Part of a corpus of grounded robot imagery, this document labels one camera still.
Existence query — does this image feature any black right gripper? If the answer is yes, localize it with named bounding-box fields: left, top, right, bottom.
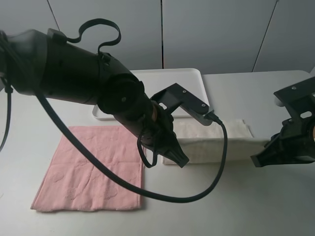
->
left=251, top=119, right=315, bottom=167

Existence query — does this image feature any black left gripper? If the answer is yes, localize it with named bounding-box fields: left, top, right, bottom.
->
left=137, top=102, right=189, bottom=168

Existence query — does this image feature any cream white terry towel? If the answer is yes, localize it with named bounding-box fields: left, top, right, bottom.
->
left=173, top=118, right=269, bottom=164

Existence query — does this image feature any pink terry towel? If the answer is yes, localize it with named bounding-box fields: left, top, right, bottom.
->
left=31, top=126, right=144, bottom=212

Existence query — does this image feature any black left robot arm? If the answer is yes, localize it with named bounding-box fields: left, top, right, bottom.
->
left=0, top=29, right=189, bottom=167

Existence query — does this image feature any white rectangular plastic tray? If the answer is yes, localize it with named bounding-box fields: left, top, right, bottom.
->
left=93, top=68, right=212, bottom=124

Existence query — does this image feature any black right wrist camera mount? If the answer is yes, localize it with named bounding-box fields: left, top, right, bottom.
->
left=274, top=77, right=315, bottom=121

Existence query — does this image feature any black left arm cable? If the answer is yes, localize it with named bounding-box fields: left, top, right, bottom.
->
left=34, top=90, right=228, bottom=204

